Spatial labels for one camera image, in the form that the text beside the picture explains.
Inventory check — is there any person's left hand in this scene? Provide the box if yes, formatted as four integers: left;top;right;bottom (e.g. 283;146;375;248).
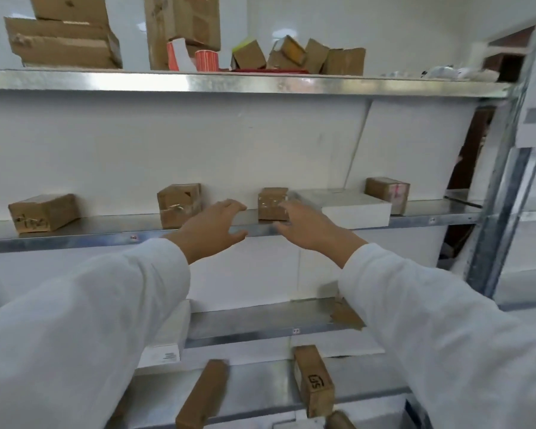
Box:
165;199;250;266

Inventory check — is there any person's right hand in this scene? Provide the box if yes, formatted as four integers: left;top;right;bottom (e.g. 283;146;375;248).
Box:
272;200;368;269

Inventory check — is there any tape-wrapped brown box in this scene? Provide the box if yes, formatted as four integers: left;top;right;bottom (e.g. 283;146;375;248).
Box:
157;183;202;230
257;187;290;222

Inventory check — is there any white cardboard box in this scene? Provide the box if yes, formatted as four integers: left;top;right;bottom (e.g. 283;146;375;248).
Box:
136;299;192;369
290;188;392;230

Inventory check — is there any brown box with white label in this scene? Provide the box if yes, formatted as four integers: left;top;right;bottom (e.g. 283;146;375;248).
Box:
329;295;366;331

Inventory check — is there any brown box with black logo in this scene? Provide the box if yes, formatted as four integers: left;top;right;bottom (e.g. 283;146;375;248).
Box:
293;345;336;419

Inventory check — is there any grey metal shelf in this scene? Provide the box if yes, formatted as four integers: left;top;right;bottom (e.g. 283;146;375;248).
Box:
464;21;536;309
0;69;519;429

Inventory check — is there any small brown box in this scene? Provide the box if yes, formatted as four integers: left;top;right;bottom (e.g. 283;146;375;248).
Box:
174;359;230;429
230;38;267;70
29;0;110;24
326;411;357;429
303;38;331;74

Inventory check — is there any brown box with black handwriting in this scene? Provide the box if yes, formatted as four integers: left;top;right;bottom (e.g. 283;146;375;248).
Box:
8;194;81;234

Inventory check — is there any red and white striped carton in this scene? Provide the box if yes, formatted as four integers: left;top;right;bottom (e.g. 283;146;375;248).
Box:
166;38;220;72

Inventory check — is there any small tape-wrapped box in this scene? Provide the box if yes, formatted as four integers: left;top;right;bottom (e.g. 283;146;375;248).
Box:
267;35;307;70

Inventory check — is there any tall taped brown box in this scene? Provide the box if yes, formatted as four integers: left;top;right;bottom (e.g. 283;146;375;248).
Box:
144;0;222;71

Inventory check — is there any wide taped brown box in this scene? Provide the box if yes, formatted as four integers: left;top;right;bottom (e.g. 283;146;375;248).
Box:
4;16;123;70

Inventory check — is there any person's left forearm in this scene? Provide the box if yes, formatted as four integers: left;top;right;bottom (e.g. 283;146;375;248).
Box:
0;238;192;429

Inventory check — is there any person's right forearm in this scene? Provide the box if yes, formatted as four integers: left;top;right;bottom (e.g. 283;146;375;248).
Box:
338;243;536;429

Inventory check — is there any red flat basket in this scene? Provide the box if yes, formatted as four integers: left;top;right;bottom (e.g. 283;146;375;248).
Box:
230;68;311;75

